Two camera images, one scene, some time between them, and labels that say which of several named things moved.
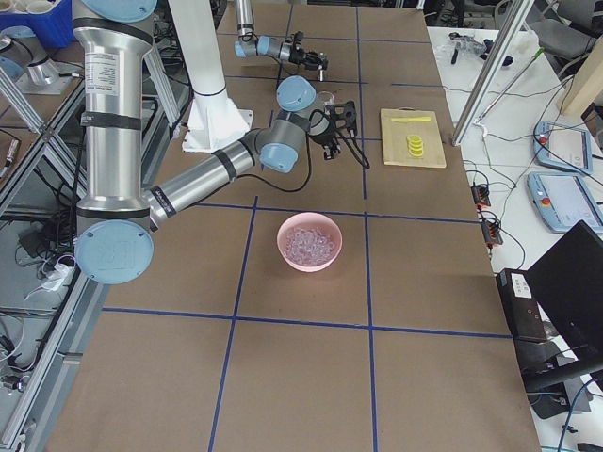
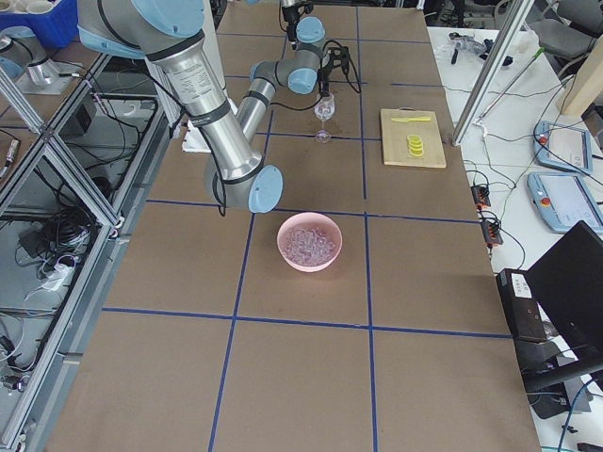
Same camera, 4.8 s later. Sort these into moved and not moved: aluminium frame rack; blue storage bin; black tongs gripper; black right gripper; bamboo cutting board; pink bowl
Moved: black tongs gripper; black right gripper
Not moved: bamboo cutting board; pink bowl; aluminium frame rack; blue storage bin
